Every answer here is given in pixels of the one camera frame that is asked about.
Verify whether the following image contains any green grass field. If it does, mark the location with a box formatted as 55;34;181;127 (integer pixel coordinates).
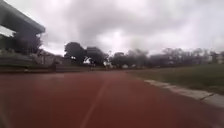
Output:
128;63;224;96

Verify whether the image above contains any row of trees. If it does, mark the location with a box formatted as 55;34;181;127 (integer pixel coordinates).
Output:
63;41;224;69

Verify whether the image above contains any pale concrete kerb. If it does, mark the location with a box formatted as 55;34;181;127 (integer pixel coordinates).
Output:
143;78;224;109

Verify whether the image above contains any red running track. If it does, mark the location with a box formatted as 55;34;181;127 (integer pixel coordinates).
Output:
0;69;224;128

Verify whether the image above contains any grandstand with dark roof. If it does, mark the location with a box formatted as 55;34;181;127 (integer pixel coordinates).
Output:
0;0;64;73

